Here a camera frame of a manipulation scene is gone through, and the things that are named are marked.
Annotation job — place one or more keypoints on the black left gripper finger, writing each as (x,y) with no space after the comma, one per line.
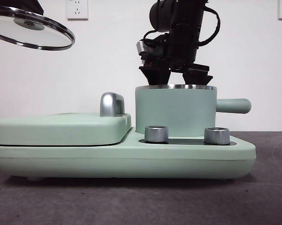
(25,5)

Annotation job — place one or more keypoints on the mint green breakfast maker base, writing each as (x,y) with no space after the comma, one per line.
(178,161)

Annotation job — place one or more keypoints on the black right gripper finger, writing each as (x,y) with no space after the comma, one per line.
(198,76)
(157,76)

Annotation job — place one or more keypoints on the glass lid with green knob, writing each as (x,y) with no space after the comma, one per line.
(37,35)

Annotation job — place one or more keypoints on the silver control knob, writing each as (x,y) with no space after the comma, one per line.
(156,134)
(217,136)

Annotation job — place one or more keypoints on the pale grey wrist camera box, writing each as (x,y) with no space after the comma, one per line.
(143,48)

